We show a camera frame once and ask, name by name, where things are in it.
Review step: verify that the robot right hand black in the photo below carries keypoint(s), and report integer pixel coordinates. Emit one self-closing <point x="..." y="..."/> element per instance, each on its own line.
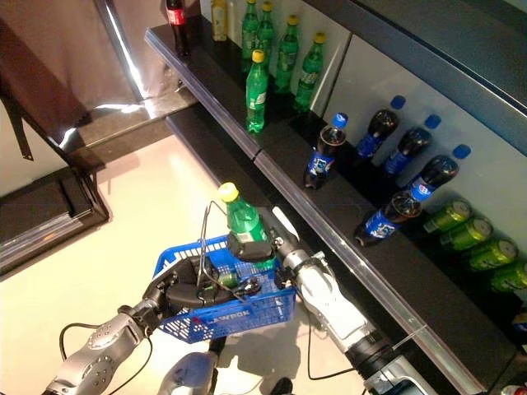
<point x="255" y="250"/>

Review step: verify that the dark perforated upright post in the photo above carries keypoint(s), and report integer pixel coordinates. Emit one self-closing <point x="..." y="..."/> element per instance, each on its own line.
<point x="18" y="127"/>

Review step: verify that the blue plastic shopping basket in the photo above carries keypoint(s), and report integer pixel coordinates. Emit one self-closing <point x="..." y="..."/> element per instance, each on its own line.
<point x="247" y="317"/>

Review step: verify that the upright blue Oreo box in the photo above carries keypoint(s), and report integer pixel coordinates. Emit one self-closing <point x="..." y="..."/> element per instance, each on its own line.
<point x="520" y="327"/>

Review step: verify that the robot left hand black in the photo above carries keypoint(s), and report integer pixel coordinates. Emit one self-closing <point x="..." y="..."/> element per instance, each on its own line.
<point x="181" y="288"/>

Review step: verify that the dark granite plinth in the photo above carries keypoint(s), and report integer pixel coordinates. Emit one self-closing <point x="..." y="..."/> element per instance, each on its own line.
<point x="123" y="119"/>

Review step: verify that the black shelf with clear rail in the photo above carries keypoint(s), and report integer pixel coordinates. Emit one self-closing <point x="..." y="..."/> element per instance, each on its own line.
<point x="214" y="156"/>
<point x="288" y="136"/>

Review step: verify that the dark metal wall strip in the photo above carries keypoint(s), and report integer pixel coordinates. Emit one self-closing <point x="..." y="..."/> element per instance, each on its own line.
<point x="119" y="45"/>

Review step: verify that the robot left arm silver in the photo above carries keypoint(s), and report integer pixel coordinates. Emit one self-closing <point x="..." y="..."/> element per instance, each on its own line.
<point x="107" y="345"/>

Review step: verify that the dark grey shelf board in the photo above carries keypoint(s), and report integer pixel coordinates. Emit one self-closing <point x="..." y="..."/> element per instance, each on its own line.
<point x="453" y="49"/>

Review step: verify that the white panel board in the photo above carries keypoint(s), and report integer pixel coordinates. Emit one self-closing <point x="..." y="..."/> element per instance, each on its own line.
<point x="33" y="173"/>

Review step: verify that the small Pepsi bottle blue cap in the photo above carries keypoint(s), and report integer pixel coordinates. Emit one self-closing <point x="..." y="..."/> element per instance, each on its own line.
<point x="405" y="150"/>
<point x="323" y="158"/>
<point x="376" y="129"/>
<point x="387" y="220"/>
<point x="436" y="170"/>

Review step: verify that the black display stand base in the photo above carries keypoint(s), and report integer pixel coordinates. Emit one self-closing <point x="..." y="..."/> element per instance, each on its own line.
<point x="41" y="214"/>

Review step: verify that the yellow tea bottle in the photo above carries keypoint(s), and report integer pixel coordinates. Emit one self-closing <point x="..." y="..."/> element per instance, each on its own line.
<point x="219" y="20"/>

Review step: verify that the robot right arm silver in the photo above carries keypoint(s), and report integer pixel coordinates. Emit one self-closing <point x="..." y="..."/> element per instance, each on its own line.
<point x="329" y="296"/>

